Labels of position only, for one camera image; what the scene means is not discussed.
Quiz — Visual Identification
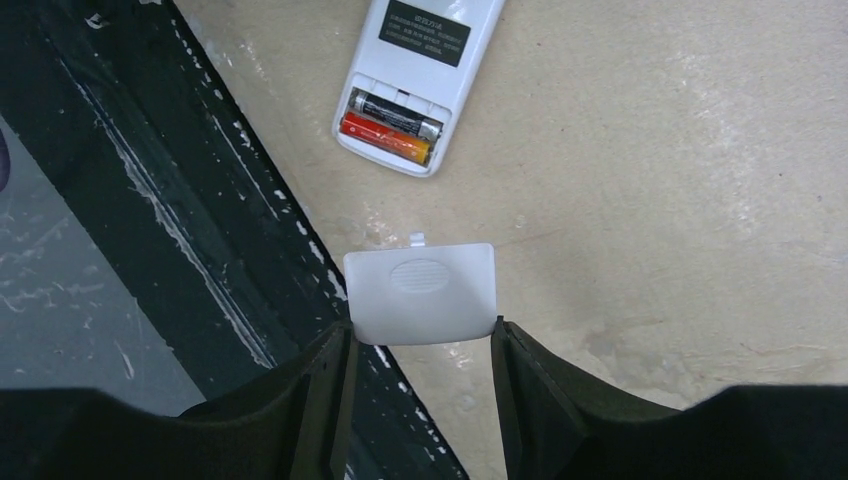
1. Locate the white remote control red face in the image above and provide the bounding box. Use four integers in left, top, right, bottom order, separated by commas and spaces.
332, 1, 504, 178

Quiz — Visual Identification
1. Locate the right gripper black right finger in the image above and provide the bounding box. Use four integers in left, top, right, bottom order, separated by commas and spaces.
491, 320, 847, 479

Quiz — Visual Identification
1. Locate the white battery cover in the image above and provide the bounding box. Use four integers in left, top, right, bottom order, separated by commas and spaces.
343, 232, 498, 346

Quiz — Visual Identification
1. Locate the black AAA battery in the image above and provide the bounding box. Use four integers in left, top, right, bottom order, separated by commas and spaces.
348, 89, 443, 142

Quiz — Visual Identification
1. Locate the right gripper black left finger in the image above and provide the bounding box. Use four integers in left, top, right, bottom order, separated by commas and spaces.
1, 323, 357, 479

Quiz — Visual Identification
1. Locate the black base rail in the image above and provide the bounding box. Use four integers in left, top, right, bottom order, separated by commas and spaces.
1, 1, 466, 479

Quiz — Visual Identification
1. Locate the red orange AAA battery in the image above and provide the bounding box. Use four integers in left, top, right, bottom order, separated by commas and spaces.
340, 112, 431, 166

